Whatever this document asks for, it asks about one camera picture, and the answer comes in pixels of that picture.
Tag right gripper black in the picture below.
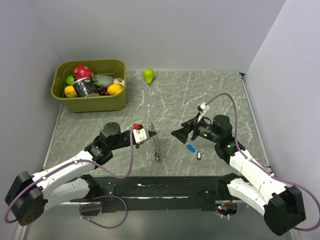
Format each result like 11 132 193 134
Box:
171 112 221 144

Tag metal disc with key rings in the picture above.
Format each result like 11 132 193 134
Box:
148 122 163 163

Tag blue tag key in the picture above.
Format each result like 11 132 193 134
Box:
187 144 196 153

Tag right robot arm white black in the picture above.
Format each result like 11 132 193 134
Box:
171 115 306 236

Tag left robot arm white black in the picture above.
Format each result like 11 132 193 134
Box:
4 122 157 226

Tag black tag key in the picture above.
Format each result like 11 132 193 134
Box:
196 149 209 161

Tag orange fruit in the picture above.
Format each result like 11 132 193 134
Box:
107 83 123 95

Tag green pear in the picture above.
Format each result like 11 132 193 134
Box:
143 68 155 85

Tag dark red grapes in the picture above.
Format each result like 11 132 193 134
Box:
95 85 109 96

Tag clear plastic bottle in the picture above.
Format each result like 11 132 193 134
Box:
94 74 125 88

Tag olive green plastic bin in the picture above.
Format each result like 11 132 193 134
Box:
51 59 127 113

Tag black printed can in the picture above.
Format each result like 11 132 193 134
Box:
73 77 99 98

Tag yellow lemon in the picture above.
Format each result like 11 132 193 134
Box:
64 85 78 98

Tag red dragon fruit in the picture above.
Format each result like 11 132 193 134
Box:
73 65 94 80

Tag green lime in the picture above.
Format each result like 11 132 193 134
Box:
65 75 76 86

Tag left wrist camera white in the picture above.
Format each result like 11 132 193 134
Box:
132 123 149 145

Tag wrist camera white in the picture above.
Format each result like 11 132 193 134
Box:
132 123 149 145
196 102 210 123

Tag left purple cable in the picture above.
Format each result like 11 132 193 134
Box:
5 128 136 229

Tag purple cable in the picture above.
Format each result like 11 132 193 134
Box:
5 128 136 229
204 92 320 231

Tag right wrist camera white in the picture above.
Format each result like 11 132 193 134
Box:
196 102 210 123

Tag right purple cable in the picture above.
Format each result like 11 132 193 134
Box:
204 92 320 231

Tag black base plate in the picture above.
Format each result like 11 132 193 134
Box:
95 176 237 213

